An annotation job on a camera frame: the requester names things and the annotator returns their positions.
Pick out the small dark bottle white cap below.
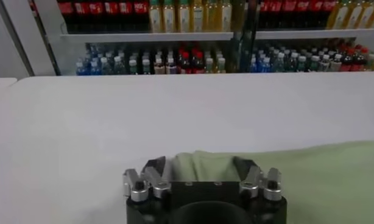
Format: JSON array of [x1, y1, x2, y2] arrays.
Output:
[[331, 53, 344, 72], [141, 58, 152, 75], [128, 59, 139, 75], [320, 54, 331, 72]]

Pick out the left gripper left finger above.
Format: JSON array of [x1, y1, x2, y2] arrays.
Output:
[[122, 156, 172, 202]]

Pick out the green tinted water bottle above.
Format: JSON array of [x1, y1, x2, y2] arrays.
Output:
[[112, 56, 125, 75], [273, 52, 287, 73], [99, 57, 111, 75], [286, 51, 300, 73]]

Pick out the glass drinks display cabinet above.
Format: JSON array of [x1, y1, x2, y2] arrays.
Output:
[[0, 0, 247, 77], [244, 0, 374, 74]]

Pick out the white shelf board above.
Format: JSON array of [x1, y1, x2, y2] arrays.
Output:
[[255, 27, 374, 40], [59, 32, 235, 44]]

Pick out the small cola bottle red cap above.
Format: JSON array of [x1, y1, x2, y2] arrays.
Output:
[[341, 47, 355, 72], [353, 45, 368, 72], [192, 51, 205, 75], [179, 51, 192, 75]]

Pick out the small dark bottle tan label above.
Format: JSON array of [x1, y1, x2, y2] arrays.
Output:
[[165, 57, 178, 75], [153, 57, 166, 75]]

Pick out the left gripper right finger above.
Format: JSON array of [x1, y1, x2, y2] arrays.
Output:
[[233, 156, 283, 201]]

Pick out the light green polo shirt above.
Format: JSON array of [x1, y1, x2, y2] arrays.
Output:
[[171, 140, 374, 224]]

